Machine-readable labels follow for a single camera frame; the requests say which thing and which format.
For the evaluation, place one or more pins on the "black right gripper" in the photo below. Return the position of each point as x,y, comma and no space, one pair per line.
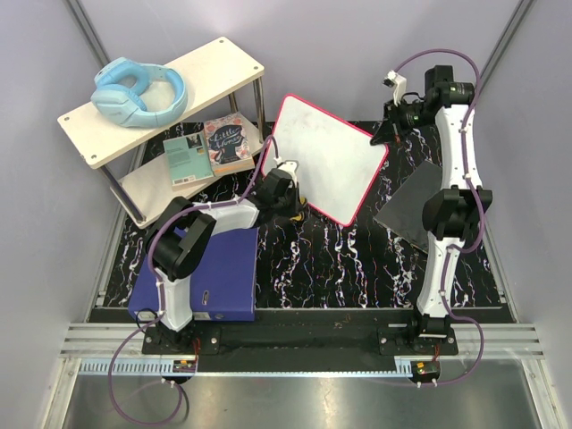
386,131

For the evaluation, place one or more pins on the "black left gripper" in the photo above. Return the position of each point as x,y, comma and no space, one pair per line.
296,204

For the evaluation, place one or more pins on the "pink framed whiteboard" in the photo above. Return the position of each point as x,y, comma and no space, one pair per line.
337,164

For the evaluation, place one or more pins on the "yellow whiteboard eraser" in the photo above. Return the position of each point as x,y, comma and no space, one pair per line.
301,214

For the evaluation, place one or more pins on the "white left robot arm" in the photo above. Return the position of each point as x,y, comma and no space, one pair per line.
178,241

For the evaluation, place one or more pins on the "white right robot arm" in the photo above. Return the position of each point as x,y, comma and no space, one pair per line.
451,215

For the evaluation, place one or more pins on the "black notebook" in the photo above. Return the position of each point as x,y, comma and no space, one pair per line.
402,214

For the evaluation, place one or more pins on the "Little Women book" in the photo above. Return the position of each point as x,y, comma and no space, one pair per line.
227,143

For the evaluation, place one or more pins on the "white two-tier shelf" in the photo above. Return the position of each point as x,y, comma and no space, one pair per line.
211,72

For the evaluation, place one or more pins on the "teal paperback book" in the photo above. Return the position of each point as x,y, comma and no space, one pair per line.
187,159

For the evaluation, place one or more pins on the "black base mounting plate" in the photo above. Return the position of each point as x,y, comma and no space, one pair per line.
344,338

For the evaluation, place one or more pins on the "light blue headphones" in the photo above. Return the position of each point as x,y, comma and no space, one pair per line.
119,86

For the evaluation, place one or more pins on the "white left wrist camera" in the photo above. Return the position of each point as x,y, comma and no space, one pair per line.
287,171

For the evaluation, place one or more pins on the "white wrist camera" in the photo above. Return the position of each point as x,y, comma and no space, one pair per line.
287,171
398,84

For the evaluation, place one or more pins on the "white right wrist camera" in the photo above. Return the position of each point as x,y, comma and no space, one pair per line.
398,84

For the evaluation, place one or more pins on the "blue ring binder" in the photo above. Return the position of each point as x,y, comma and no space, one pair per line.
222,288

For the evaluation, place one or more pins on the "slotted cable duct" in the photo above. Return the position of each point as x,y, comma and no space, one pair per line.
393,367

